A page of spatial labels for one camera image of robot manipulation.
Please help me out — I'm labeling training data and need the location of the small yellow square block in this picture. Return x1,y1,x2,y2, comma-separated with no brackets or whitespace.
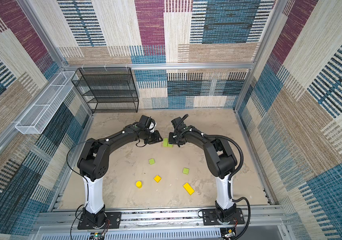
154,175,161,183

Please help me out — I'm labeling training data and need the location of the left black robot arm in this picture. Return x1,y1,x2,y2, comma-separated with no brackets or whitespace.
77,115,163,229

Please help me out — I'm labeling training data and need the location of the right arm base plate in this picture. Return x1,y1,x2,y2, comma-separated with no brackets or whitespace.
198,208,246,226

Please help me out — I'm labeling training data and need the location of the aluminium front rail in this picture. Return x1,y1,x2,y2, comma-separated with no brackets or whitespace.
28,206,295,240

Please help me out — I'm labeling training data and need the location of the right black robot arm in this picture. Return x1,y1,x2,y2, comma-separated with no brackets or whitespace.
168,117,238,224

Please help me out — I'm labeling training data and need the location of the black wire shelf rack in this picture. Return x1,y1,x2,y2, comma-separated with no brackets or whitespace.
71,67,139,114

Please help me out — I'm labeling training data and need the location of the yellow cylinder block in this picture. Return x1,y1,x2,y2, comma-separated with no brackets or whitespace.
136,181,142,189

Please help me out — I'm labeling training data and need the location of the white wire mesh basket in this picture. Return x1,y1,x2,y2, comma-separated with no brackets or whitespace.
15,71,75,135

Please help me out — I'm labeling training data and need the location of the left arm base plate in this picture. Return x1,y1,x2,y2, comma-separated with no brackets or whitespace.
77,212,122,230

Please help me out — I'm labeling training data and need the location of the long yellow block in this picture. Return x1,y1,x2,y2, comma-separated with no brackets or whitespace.
183,183,195,196

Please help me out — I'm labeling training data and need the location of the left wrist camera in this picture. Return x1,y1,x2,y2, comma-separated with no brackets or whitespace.
148,120,156,133

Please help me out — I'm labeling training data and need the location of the right small green cube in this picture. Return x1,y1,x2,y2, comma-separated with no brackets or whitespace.
183,168,190,175

